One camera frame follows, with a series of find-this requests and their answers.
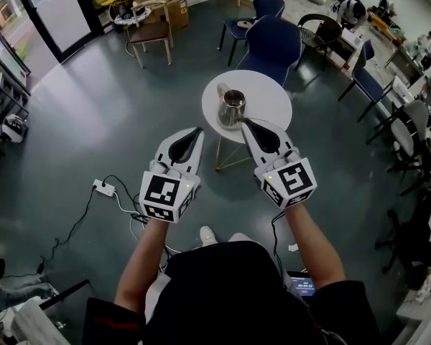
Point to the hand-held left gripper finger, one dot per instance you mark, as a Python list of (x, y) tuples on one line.
[(198, 156), (164, 148)]

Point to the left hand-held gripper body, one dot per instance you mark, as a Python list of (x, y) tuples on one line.
[(161, 190)]

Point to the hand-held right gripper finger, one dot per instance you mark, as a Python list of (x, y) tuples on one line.
[(254, 149), (283, 138)]

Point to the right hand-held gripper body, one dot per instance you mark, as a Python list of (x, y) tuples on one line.
[(291, 182)]

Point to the stainless steel kettle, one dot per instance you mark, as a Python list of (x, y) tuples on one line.
[(228, 115)]

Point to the person's right forearm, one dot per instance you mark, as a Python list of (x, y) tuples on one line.
[(316, 246)]

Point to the person's left forearm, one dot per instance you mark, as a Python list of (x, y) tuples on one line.
[(140, 264)]

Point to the round white side table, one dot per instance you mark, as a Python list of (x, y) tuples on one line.
[(269, 95)]

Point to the white power strip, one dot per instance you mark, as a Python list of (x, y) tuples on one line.
[(104, 187)]

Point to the person's left white shoe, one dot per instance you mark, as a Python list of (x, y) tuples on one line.
[(208, 235)]

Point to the white paper scrap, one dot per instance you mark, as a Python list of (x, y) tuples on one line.
[(293, 248)]

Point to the person's white trousers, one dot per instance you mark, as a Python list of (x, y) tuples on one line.
[(238, 237)]

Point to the blue high-back chair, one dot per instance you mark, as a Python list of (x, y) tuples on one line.
[(273, 45)]

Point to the blue chair with black legs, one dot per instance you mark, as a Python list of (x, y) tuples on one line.
[(368, 81), (269, 5)]

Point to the phone with lit screen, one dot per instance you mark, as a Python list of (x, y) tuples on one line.
[(301, 285)]

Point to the black wicker armchair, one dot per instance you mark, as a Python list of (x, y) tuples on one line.
[(319, 31)]

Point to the wooden chair with brown seat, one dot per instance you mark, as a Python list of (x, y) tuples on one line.
[(149, 34)]

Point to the round brown disc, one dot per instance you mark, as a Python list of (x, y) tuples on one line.
[(244, 24)]

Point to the person's black shirt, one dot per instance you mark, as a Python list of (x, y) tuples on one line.
[(230, 293)]

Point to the grey upholstered chair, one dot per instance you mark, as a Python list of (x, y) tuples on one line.
[(407, 131)]

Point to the black office chair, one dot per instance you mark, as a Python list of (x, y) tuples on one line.
[(416, 235)]

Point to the large cardboard box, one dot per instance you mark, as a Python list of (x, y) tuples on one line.
[(172, 11)]

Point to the white spare gripper device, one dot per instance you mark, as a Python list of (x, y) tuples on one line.
[(14, 128)]

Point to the black metal shelf rack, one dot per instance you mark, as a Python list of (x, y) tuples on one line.
[(3, 92)]

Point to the black framed glass door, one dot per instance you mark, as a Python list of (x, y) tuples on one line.
[(57, 9)]

